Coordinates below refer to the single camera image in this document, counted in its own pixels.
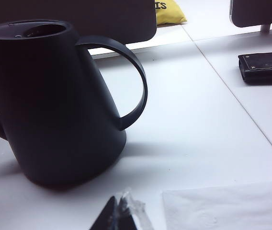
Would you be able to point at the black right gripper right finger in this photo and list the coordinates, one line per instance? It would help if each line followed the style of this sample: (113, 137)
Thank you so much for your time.
(128, 218)

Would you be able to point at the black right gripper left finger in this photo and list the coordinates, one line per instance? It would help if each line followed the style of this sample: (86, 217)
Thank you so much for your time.
(106, 219)

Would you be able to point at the dark grey watering can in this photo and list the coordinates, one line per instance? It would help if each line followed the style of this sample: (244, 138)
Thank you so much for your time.
(54, 107)

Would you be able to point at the white paper tissue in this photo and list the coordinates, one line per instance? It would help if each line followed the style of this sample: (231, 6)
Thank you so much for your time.
(222, 208)

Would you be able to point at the black flat case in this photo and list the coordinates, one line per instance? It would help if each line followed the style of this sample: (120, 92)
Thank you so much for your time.
(267, 68)

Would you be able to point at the dark grey desk partition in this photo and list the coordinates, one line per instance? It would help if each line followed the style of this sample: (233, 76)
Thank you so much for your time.
(102, 14)

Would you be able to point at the yellow printed bag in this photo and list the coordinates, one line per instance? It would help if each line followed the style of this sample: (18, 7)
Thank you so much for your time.
(169, 14)

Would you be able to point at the grey partition support post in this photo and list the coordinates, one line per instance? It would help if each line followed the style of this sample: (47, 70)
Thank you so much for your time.
(265, 28)

